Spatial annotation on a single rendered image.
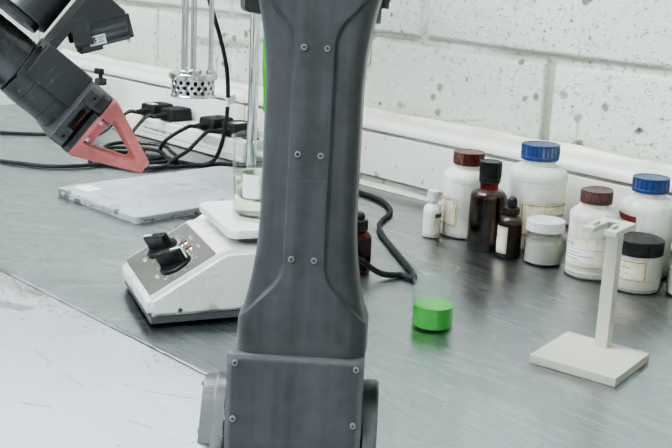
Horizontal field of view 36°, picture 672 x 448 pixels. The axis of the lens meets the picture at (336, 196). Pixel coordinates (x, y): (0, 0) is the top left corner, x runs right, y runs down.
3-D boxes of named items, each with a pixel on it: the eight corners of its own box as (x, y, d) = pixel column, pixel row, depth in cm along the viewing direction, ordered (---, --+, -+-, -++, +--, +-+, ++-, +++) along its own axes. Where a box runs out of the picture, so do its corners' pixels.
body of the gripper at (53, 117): (91, 82, 107) (32, 34, 103) (109, 96, 98) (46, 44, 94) (49, 131, 106) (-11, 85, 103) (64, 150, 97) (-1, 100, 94)
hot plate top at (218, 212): (229, 240, 98) (229, 230, 98) (196, 209, 109) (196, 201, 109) (347, 233, 103) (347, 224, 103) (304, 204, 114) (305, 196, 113)
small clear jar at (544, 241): (533, 268, 122) (537, 225, 121) (516, 257, 126) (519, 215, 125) (569, 267, 123) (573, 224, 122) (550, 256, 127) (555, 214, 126)
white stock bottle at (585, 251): (585, 264, 124) (594, 182, 122) (623, 277, 120) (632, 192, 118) (553, 271, 121) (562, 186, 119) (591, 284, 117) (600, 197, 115)
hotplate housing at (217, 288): (148, 329, 97) (148, 245, 95) (121, 286, 108) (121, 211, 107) (368, 309, 105) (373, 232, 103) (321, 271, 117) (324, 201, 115)
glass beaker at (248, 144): (302, 225, 103) (306, 140, 101) (240, 229, 100) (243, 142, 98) (278, 208, 109) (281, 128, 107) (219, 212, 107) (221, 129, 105)
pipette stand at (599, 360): (614, 387, 89) (631, 241, 86) (528, 362, 93) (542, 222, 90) (648, 361, 95) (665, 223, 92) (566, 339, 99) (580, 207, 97)
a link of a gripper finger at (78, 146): (155, 133, 109) (84, 75, 105) (172, 145, 103) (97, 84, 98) (113, 183, 108) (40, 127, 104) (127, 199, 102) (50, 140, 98)
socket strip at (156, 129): (243, 164, 172) (243, 138, 171) (109, 128, 199) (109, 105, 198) (268, 161, 176) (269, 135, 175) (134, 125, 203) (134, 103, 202)
